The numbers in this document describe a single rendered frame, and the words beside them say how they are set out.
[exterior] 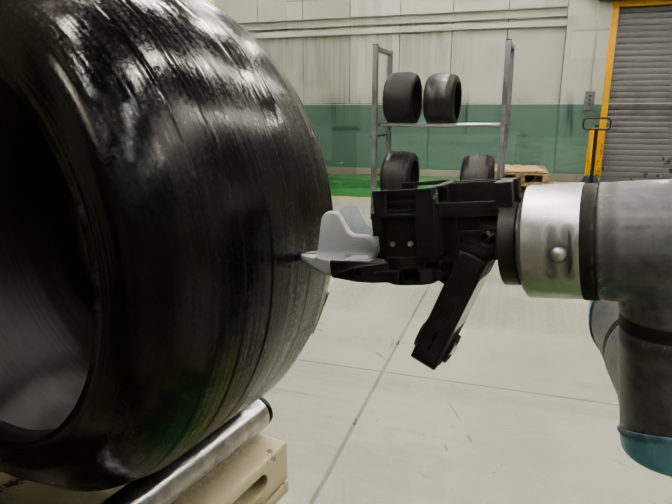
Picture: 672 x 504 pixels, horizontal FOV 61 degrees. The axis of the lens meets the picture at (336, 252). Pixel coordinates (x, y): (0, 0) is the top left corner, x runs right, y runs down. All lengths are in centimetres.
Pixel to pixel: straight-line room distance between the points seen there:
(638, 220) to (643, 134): 1118
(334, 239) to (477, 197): 13
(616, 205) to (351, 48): 1159
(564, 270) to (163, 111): 32
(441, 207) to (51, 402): 60
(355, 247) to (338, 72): 1153
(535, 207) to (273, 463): 51
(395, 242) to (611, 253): 17
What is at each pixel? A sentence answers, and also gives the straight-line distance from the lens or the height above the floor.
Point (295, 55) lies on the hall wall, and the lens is 1236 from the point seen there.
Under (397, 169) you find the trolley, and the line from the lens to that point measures 583.
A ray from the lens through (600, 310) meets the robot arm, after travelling 61.
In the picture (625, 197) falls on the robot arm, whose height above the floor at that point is 124.
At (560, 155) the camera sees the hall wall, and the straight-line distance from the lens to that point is 1141.
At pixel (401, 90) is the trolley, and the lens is 581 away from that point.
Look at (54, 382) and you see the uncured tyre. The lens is 89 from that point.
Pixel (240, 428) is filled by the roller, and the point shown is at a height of 91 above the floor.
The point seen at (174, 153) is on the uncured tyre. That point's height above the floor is 127.
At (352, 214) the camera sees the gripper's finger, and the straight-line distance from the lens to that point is 55.
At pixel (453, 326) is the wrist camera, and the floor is 112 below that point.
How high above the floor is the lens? 130
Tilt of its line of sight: 14 degrees down
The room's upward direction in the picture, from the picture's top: straight up
